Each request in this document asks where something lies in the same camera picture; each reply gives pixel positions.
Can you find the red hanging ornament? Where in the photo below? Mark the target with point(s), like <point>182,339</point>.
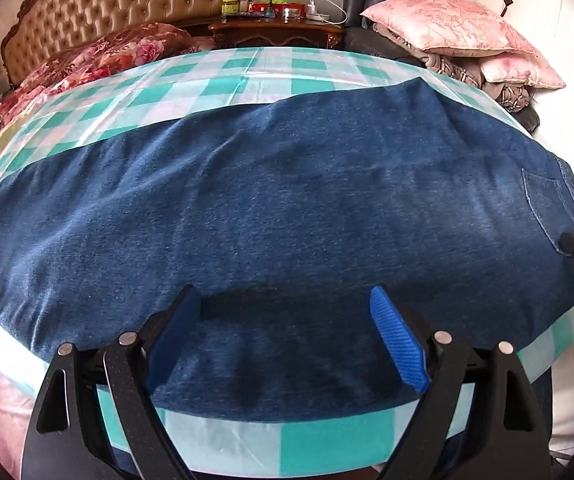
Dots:
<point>505,6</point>

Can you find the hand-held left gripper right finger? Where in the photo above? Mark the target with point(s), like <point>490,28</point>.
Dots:
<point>397,340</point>

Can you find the red box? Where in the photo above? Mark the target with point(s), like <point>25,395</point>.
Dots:
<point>277,8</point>

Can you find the blue denim pants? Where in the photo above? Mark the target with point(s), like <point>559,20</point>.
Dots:
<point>267,210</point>

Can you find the large pink floral pillow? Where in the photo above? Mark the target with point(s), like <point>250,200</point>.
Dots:
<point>442,20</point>

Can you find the white wardrobe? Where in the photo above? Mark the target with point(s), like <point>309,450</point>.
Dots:
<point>557,20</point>

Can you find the red floral blanket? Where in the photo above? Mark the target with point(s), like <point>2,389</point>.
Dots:
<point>92,55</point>

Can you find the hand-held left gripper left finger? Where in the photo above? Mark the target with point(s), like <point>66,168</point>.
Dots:
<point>172,340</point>

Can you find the green white checked tablecloth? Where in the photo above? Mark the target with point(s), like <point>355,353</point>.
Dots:
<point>192,85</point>

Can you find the tufted tan leather headboard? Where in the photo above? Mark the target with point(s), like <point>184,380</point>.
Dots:
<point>117,0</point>

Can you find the small pink floral pillow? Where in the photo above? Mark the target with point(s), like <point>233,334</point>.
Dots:
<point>522,70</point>

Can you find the white power strip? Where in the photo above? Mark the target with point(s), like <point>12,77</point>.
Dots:
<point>315,12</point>

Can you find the dark wooden nightstand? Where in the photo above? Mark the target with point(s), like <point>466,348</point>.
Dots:
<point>277,32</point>

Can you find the brown plaid blanket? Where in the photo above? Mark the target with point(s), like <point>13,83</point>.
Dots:
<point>512,95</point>

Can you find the yellow green jar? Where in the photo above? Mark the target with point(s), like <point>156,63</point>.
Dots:
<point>230,7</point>

